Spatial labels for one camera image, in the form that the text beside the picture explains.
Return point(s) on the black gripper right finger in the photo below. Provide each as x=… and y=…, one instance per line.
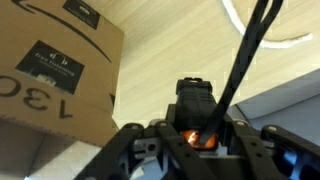
x=286, y=156

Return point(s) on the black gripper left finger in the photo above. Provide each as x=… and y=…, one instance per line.
x=133, y=156

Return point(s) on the open brown cardboard box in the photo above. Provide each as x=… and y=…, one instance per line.
x=60, y=66

